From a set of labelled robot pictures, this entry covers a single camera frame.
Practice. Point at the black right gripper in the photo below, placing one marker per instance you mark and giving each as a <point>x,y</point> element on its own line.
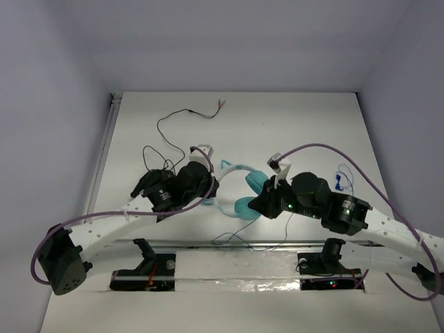
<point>266,202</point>

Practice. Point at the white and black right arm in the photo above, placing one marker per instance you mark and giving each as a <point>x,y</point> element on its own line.
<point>367,239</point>

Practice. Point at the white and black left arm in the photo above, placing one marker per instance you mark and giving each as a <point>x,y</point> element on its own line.
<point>65,254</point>

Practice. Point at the aluminium left rail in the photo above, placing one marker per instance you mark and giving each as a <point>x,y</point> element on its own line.
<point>115,102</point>

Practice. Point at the black headphones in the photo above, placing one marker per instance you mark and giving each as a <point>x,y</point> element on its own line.
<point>149,179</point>

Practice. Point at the white front cover board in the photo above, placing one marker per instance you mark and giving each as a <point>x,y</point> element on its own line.
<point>379,308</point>

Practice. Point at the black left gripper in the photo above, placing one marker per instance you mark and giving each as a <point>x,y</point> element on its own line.
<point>202,181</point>

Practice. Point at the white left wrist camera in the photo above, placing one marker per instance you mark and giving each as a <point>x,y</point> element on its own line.
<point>201,154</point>

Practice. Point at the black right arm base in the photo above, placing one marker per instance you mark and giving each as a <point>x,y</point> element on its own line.
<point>321,271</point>

